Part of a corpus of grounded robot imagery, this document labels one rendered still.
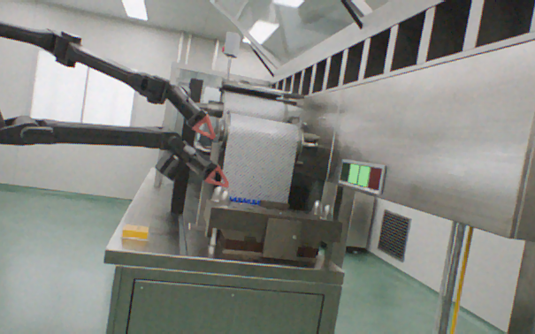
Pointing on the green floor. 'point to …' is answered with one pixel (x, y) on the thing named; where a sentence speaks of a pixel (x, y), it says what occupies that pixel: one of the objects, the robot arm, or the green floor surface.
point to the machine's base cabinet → (217, 304)
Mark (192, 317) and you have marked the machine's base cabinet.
